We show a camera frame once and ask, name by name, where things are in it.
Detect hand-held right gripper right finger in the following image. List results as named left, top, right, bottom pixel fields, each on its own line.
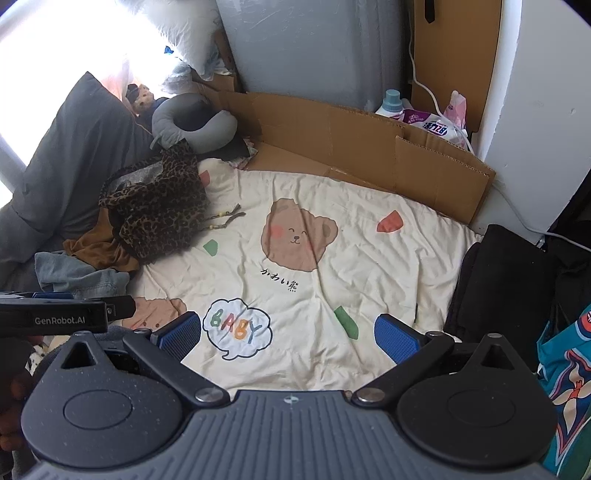
left=351, top=314, right=520, bottom=407

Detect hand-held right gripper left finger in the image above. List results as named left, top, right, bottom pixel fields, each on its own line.
left=60, top=311, right=230, bottom=408

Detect leopard print pants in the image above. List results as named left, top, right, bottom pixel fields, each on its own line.
left=98, top=143, right=211, bottom=261

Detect folded black clothes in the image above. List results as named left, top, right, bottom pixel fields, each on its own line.
left=445, top=224, right=561, bottom=370

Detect light blue denim jeans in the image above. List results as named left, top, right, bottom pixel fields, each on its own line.
left=34, top=251, right=132, bottom=301

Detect brown cloth garment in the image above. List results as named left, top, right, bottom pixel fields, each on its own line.
left=62, top=217, right=139, bottom=273

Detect cream bear print blanket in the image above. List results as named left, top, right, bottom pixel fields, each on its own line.
left=28, top=157, right=485, bottom=402

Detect dark grey pillow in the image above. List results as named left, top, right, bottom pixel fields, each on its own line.
left=0, top=71, right=158, bottom=278

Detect teal printed bag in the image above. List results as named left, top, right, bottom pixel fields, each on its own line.
left=536, top=305, right=591, bottom=478

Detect grey neck pillow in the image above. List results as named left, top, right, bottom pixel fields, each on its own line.
left=151, top=92, right=238, bottom=155

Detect black bag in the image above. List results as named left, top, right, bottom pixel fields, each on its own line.
left=545, top=171, right=591, bottom=324

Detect flat cardboard sheet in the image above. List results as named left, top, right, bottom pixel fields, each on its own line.
left=191, top=76, right=497, bottom=227

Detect brown plush toy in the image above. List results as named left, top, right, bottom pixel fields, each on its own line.
left=126, top=84, right=161, bottom=114

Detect white purple refill pouch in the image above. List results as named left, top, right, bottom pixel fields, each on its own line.
left=402, top=108, right=468, bottom=149

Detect white detergent bottle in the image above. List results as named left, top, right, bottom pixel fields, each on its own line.
left=375, top=89, right=408, bottom=119

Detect pink plastic bag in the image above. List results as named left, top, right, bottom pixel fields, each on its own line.
left=443, top=90, right=469, bottom=132

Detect pink white plastic packets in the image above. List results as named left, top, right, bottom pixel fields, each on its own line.
left=406, top=0, right=477, bottom=154

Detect white pillow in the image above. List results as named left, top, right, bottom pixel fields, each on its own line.
left=141, top=0, right=227, bottom=78

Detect upright cardboard box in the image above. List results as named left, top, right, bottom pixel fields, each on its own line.
left=410, top=0, right=504, bottom=134

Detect beaded braided cord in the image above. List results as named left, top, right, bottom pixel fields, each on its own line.
left=203, top=203, right=245, bottom=232

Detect white cable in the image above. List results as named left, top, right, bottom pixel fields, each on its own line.
left=489, top=180, right=591, bottom=252

